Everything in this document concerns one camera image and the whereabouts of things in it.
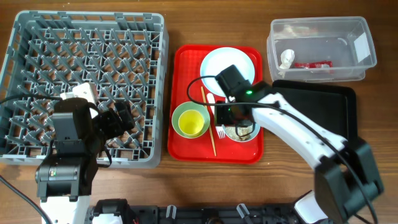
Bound food scraps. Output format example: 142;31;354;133
224;126;252;141

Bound small light blue bowl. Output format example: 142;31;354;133
222;120;260;142

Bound yellow cup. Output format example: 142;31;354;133
178;110;205;138

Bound red sauce packet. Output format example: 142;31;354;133
294;60;333;69

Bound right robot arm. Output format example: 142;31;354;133
215;65;384;223

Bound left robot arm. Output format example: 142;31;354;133
35;98;135;223

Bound grey dishwasher rack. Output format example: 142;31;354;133
1;11;169;169

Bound red plastic tray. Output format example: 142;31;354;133
167;45;264;164

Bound white plastic fork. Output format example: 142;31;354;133
206;93;226;139

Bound green bowl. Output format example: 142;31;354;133
172;101;210;139

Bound wooden chopstick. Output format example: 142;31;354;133
200;86;217;157

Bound large light blue plate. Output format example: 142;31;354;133
200;47;255;84

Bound crumpled white napkin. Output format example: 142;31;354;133
279;49;295;78

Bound clear plastic bin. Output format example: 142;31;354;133
267;16;377;82

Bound black tray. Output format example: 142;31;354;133
272;80;358;141

